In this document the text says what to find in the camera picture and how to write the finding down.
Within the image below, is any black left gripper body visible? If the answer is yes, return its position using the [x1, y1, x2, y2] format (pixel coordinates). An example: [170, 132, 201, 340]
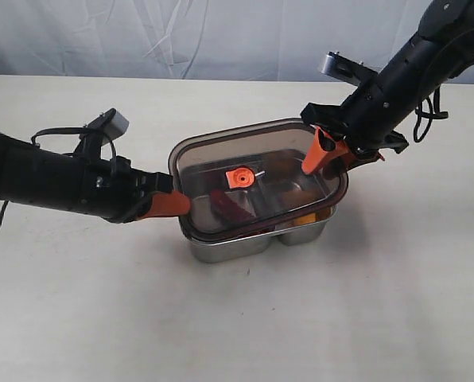
[73, 157, 174, 224]

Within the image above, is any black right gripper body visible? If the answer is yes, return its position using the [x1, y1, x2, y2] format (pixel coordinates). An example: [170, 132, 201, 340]
[299, 39, 441, 156]

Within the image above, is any red toy sausage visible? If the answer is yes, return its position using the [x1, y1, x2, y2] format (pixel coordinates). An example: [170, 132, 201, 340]
[209, 189, 255, 224]

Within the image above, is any steel two-compartment lunch box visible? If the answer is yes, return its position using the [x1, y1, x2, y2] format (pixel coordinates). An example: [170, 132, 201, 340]
[188, 205, 337, 263]

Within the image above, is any yellow toy cheese wedge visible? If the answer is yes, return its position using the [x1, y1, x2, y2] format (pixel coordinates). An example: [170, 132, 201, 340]
[291, 212, 317, 227]

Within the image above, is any grey lunch box lid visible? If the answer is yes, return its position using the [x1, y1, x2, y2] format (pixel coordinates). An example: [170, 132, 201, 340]
[169, 119, 348, 243]

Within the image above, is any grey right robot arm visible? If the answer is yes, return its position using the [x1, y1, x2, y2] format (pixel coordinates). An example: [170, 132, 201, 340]
[301, 1, 474, 174]

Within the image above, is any white backdrop cloth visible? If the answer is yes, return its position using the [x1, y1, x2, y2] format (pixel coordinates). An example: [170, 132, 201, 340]
[0, 0, 474, 86]

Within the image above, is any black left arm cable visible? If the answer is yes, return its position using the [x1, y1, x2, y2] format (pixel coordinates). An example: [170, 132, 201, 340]
[0, 126, 119, 235]

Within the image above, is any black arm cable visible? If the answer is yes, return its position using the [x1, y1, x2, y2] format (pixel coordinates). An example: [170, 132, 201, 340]
[414, 85, 449, 143]
[0, 126, 119, 235]

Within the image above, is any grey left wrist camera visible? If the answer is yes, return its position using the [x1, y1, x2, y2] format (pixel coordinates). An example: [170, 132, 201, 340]
[87, 108, 130, 144]

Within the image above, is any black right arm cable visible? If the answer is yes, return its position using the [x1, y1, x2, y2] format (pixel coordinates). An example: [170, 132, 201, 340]
[414, 85, 449, 143]

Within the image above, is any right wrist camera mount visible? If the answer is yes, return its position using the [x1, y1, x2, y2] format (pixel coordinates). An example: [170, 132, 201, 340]
[318, 51, 379, 87]

